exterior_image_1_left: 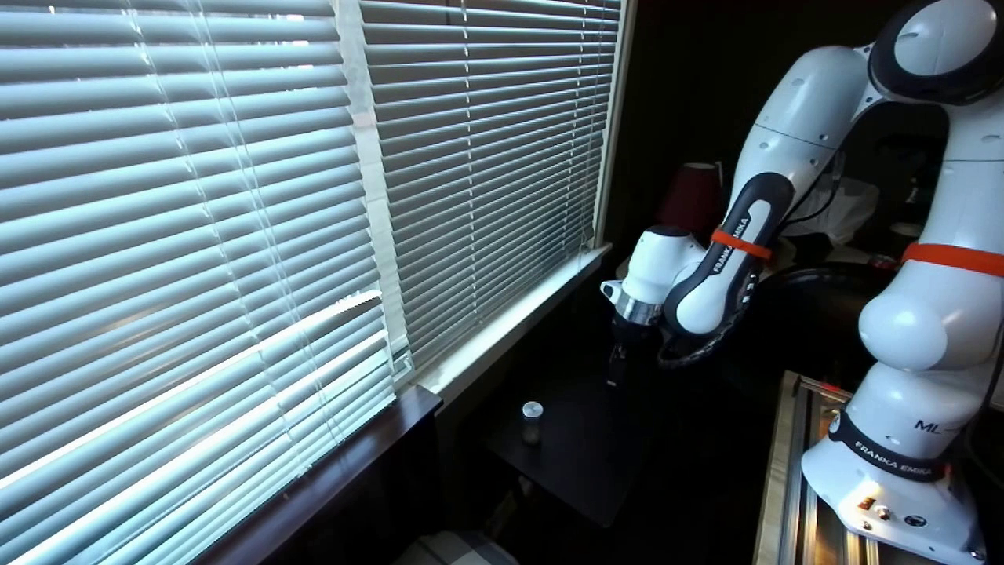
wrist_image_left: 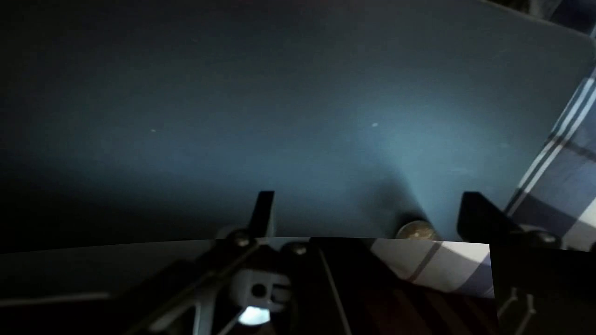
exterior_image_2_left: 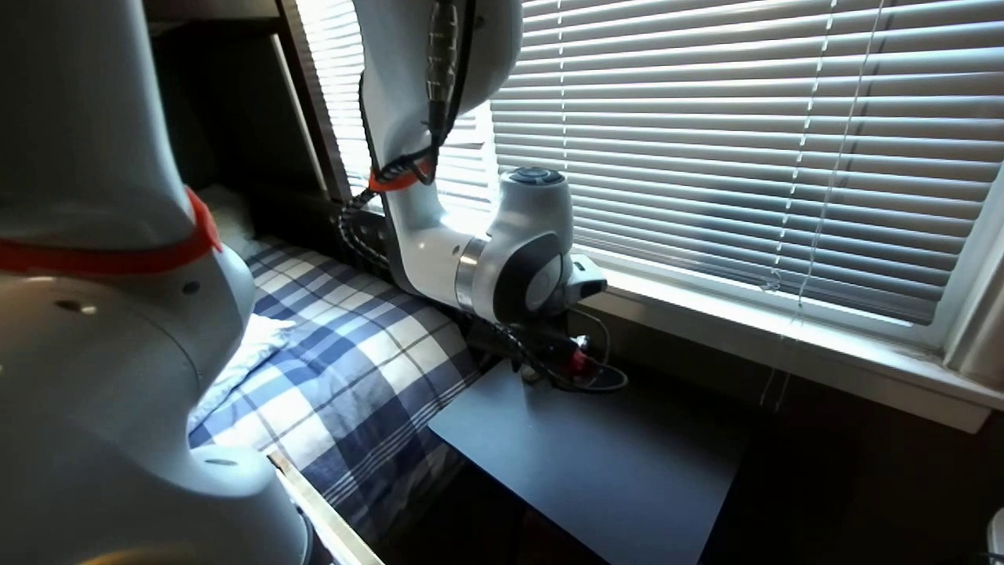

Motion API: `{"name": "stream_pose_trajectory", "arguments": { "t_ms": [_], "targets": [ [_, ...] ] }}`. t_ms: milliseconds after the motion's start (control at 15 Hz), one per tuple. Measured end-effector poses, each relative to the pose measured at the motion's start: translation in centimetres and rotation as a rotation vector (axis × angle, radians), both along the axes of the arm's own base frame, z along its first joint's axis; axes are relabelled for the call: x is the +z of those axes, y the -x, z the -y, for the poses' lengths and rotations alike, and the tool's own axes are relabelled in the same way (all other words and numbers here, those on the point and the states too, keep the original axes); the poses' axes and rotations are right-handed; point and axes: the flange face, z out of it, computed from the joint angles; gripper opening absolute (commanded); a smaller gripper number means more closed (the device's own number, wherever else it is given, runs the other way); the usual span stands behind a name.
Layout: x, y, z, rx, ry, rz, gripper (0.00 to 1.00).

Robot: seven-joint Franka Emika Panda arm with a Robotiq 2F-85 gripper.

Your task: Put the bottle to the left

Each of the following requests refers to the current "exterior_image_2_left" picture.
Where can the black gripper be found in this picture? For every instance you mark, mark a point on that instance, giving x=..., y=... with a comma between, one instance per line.
x=552, y=347

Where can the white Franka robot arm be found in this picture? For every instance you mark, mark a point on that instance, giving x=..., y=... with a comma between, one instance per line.
x=105, y=417

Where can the dark grey flat panel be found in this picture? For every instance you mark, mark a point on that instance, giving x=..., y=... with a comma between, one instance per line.
x=596, y=459

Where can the blue white plaid blanket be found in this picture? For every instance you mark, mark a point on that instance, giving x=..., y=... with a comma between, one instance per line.
x=346, y=387

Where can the white window sill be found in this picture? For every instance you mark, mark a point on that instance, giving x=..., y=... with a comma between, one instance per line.
x=794, y=347

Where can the dark wooden cabinet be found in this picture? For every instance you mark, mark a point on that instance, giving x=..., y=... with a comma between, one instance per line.
x=231, y=103

